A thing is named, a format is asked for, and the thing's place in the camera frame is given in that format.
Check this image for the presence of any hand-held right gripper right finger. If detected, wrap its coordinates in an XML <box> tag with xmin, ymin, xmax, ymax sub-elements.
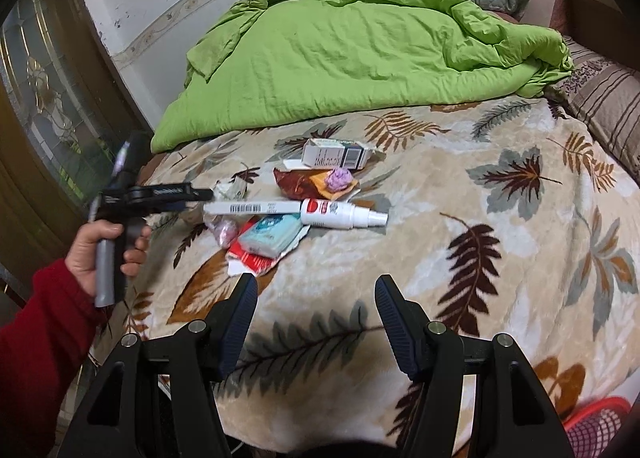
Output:
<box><xmin>374</xmin><ymin>274</ymin><xmax>576</xmax><ymax>458</ymax></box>

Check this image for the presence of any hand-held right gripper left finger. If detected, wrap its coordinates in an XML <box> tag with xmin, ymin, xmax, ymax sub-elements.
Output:
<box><xmin>57</xmin><ymin>273</ymin><xmax>259</xmax><ymax>458</ymax></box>

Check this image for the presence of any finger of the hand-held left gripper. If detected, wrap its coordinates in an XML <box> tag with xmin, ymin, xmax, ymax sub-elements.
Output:
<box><xmin>146</xmin><ymin>183</ymin><xmax>214</xmax><ymax>212</ymax></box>

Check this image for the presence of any red torn packet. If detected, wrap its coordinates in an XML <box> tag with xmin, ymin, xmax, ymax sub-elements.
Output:
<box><xmin>227</xmin><ymin>219</ymin><xmax>312</xmax><ymax>277</ymax></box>

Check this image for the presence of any white tissue packet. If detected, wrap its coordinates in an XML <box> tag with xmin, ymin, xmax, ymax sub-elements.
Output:
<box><xmin>203</xmin><ymin>199</ymin><xmax>304</xmax><ymax>215</ymax></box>

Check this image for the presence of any red plastic basket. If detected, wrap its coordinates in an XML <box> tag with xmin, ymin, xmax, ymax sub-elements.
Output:
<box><xmin>560</xmin><ymin>397</ymin><xmax>634</xmax><ymax>458</ymax></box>

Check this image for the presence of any person's left forearm red sleeve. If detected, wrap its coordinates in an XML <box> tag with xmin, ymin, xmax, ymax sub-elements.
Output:
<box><xmin>0</xmin><ymin>258</ymin><xmax>108</xmax><ymax>458</ymax></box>

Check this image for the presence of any person's left hand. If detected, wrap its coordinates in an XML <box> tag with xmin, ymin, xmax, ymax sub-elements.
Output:
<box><xmin>70</xmin><ymin>221</ymin><xmax>153</xmax><ymax>297</ymax></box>

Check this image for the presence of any clear crumpled wrapper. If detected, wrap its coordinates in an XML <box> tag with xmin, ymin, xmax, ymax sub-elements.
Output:
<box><xmin>215</xmin><ymin>178</ymin><xmax>250</xmax><ymax>202</ymax></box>

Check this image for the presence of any pink crumpled wrapper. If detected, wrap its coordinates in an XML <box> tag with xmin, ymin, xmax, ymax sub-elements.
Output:
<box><xmin>209</xmin><ymin>218</ymin><xmax>241</xmax><ymax>248</ymax></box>

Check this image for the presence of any light blue tissue packet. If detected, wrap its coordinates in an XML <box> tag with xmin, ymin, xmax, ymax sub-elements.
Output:
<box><xmin>237</xmin><ymin>215</ymin><xmax>304</xmax><ymax>258</ymax></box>

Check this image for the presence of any leaf print blanket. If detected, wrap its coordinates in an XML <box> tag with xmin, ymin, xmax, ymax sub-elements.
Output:
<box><xmin>90</xmin><ymin>94</ymin><xmax>640</xmax><ymax>458</ymax></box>

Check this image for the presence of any brown red snack wrapper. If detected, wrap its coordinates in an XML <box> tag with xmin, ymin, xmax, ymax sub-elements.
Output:
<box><xmin>272</xmin><ymin>165</ymin><xmax>331</xmax><ymax>202</ymax></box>

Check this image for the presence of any wooden door with patterned glass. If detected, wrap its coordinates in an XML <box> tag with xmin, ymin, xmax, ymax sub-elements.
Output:
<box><xmin>0</xmin><ymin>0</ymin><xmax>157</xmax><ymax>289</ymax></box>

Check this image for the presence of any white spray bottle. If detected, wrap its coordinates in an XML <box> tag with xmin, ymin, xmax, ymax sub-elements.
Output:
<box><xmin>300</xmin><ymin>198</ymin><xmax>390</xmax><ymax>229</ymax></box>

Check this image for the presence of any orange packet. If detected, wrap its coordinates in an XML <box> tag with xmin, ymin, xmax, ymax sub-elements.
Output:
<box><xmin>307</xmin><ymin>171</ymin><xmax>362</xmax><ymax>202</ymax></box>

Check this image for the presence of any purple crumpled wrapper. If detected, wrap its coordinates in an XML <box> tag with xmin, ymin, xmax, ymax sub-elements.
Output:
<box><xmin>324</xmin><ymin>168</ymin><xmax>352</xmax><ymax>193</ymax></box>

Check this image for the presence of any white medicine box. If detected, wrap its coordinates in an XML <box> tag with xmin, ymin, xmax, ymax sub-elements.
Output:
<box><xmin>301</xmin><ymin>138</ymin><xmax>386</xmax><ymax>170</ymax></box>

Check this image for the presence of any green quilt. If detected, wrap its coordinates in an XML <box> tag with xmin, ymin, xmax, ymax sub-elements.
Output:
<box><xmin>150</xmin><ymin>0</ymin><xmax>576</xmax><ymax>151</ymax></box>

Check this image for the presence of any brown striped pillow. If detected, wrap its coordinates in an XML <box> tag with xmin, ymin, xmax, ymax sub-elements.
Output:
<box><xmin>545</xmin><ymin>36</ymin><xmax>640</xmax><ymax>185</ymax></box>

